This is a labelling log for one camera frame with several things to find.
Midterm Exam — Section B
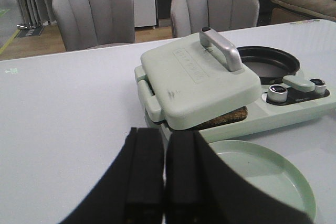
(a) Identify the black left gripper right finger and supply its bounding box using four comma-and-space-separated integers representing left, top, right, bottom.
165, 131, 309, 223

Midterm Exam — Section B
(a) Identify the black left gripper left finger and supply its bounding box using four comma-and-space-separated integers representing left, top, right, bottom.
62, 127, 164, 223

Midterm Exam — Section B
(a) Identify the bread slice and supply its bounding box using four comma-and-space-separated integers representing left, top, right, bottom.
193, 106, 248, 130

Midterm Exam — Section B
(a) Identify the green breakfast maker lid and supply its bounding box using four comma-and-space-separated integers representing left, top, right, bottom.
134, 27, 261, 130

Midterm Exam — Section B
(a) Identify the green breakfast maker base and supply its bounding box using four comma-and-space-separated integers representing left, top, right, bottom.
145, 66, 335, 142

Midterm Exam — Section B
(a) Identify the light green plate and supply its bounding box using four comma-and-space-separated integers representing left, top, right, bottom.
209, 140, 316, 220

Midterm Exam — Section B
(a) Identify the left silver control knob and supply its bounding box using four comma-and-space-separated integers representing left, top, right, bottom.
267, 84, 288, 103

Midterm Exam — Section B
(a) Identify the silver control knob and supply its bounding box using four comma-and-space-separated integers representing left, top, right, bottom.
310, 78, 326, 95
267, 84, 288, 103

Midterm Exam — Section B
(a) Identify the black round frying pan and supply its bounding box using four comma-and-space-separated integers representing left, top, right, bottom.
238, 46, 315, 92

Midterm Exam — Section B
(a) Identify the right silver control knob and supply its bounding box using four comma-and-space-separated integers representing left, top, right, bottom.
310, 78, 326, 95

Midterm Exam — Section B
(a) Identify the left grey chair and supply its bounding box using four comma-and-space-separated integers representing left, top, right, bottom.
52, 0, 135, 51

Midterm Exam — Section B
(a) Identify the grey chair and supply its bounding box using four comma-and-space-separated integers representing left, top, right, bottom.
52, 0, 135, 51
170, 0, 259, 38

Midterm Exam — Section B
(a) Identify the right grey chair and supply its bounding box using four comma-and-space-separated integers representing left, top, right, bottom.
170, 0, 259, 38

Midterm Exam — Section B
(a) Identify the stanchion base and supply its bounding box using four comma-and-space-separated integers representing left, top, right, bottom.
16, 23, 41, 30

